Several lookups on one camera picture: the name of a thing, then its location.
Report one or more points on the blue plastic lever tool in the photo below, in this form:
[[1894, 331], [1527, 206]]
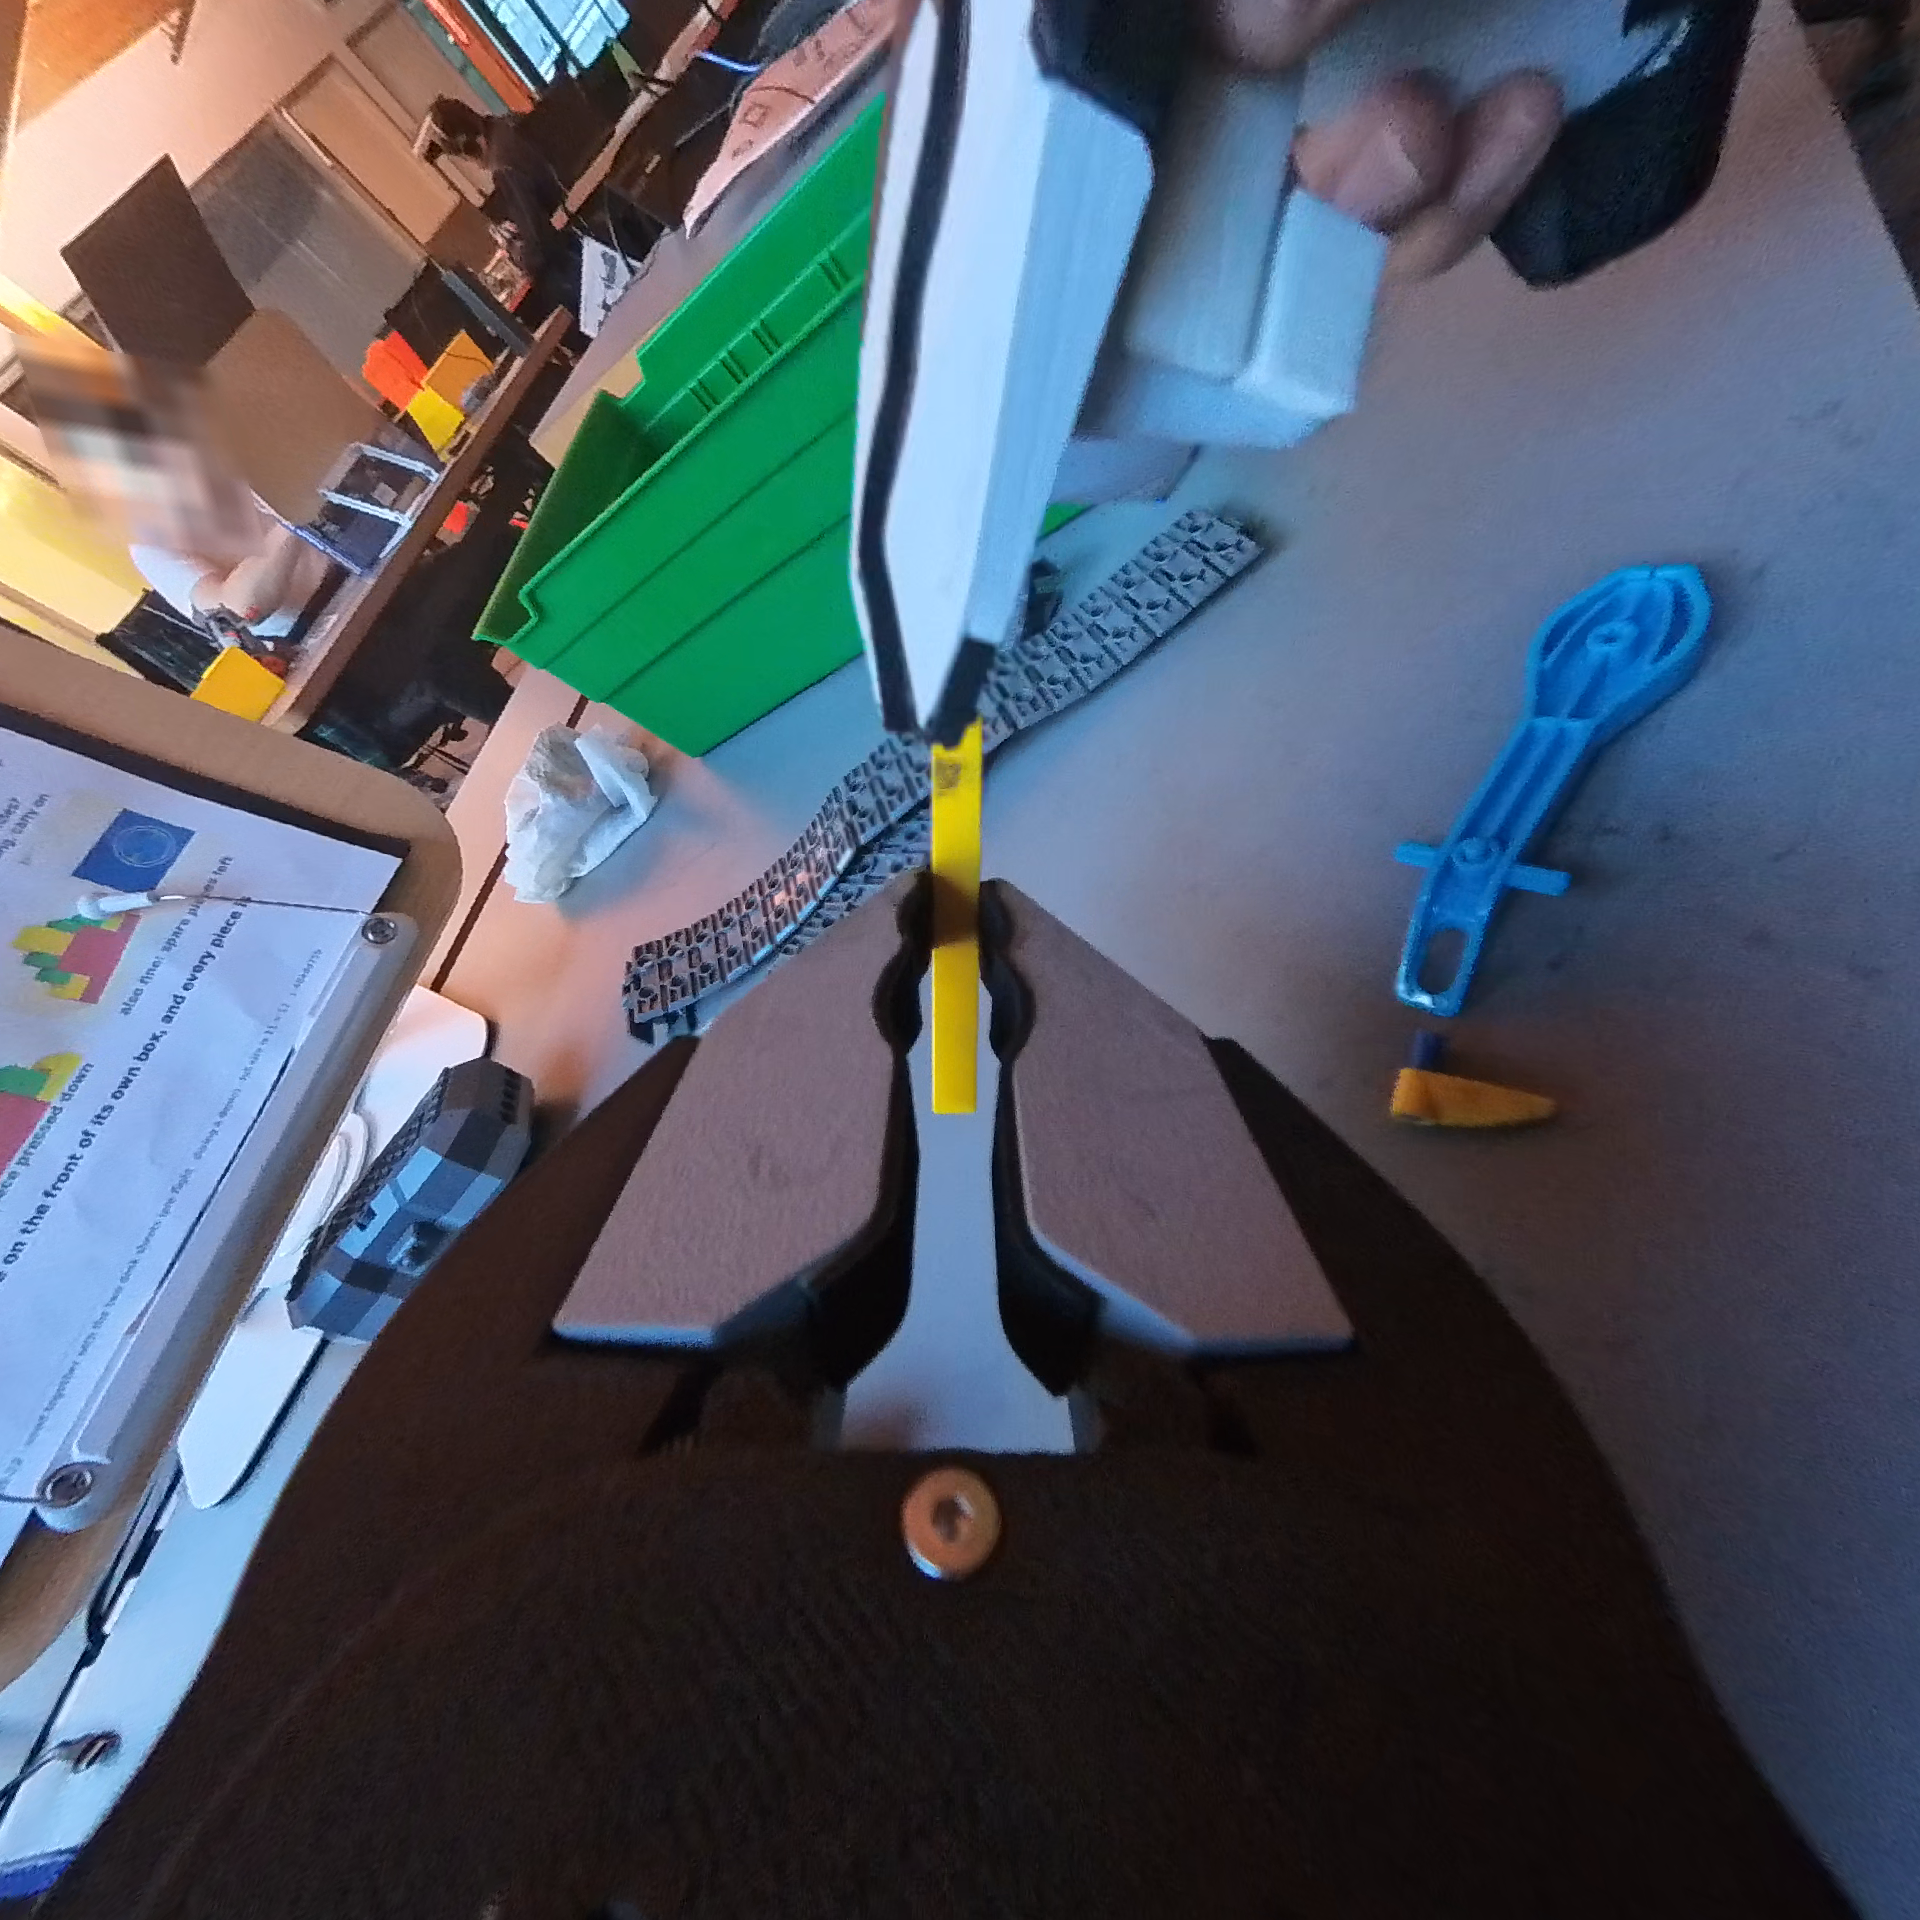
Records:
[[1517, 781]]

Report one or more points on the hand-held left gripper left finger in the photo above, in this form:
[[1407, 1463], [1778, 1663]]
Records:
[[750, 1186]]

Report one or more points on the yellow wedge piece blue pin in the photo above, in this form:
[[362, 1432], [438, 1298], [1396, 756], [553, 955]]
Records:
[[1471, 1108]]

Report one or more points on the white flat pad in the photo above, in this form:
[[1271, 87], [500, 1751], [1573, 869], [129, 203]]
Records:
[[435, 1027]]

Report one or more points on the pink paper sheet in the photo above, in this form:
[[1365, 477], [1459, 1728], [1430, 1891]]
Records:
[[781, 119]]

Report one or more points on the person's right hand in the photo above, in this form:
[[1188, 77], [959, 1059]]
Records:
[[1425, 166]]

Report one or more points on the white printed sign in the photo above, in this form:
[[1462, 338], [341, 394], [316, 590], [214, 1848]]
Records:
[[599, 284]]

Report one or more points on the wooden table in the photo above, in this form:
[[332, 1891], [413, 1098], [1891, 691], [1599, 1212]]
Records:
[[452, 495]]

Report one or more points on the yellow storage box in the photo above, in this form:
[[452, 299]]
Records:
[[435, 421]]

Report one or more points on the green plastic bin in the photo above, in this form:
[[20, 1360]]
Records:
[[675, 571]]

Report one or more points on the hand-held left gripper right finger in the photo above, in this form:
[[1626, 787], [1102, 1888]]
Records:
[[1155, 1186]]

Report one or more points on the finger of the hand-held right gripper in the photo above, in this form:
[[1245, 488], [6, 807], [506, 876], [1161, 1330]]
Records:
[[990, 421], [884, 451]]

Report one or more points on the grey desk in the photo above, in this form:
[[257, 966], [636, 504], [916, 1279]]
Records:
[[1500, 1349]]

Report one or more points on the crumpled white tissue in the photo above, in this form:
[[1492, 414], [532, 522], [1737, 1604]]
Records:
[[580, 820]]

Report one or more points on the printed instruction sheet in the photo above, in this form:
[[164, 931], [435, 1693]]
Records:
[[181, 1079]]

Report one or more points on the brown cardboard box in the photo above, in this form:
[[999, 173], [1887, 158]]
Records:
[[293, 399]]

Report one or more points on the grey faceted toy block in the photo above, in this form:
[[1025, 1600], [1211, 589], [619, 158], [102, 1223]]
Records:
[[435, 1156]]

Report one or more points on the yellow plastic piece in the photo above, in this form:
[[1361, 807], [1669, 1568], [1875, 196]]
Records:
[[957, 839]]

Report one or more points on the instruction sheet stand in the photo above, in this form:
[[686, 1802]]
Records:
[[226, 1231]]

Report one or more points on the grey studded track strip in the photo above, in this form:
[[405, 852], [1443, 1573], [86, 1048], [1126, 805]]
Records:
[[1142, 592], [750, 915]]

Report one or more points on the wooden display board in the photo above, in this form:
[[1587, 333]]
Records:
[[226, 727]]

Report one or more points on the yellow block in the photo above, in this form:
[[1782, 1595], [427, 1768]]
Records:
[[242, 682]]

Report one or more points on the orange storage box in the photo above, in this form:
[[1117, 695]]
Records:
[[397, 373]]

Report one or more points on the clear acrylic stand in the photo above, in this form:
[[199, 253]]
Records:
[[370, 510]]

